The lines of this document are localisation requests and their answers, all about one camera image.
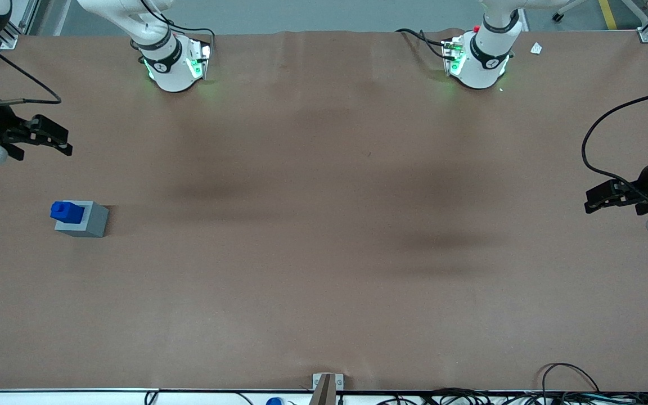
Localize black table-edge loop cable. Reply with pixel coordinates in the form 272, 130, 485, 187
539, 362, 601, 394

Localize brown table cover sheet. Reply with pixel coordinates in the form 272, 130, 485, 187
0, 29, 648, 392

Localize long black left wrist cable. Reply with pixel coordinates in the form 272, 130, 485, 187
581, 88, 648, 195

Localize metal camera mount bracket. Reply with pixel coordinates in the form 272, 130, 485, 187
312, 373, 344, 405

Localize gray square-hole base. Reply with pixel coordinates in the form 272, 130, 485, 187
54, 201, 110, 239

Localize white chair leg with caster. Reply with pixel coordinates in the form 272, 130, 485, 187
551, 0, 586, 23

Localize black arm base cable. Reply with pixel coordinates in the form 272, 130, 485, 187
395, 28, 452, 60
142, 0, 217, 57

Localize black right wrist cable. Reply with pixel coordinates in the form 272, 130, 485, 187
0, 35, 62, 107

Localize aluminium frame profile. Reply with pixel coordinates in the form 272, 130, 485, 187
621, 0, 648, 43
0, 0, 21, 50

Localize black cable bundle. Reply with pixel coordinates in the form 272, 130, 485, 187
377, 387, 648, 405

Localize black right arm base cable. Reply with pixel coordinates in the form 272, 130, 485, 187
142, 0, 217, 57

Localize blue plastic part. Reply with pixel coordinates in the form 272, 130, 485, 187
50, 201, 86, 224

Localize black left arm base cable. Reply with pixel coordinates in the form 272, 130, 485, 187
395, 28, 452, 60

